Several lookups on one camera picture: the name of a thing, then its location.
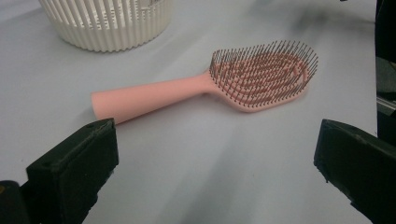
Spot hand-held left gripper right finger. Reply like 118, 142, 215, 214
313, 119, 396, 224

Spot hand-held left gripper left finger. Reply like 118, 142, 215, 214
25, 118, 120, 224

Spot white slatted plastic basket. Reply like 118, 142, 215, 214
38, 0, 173, 53

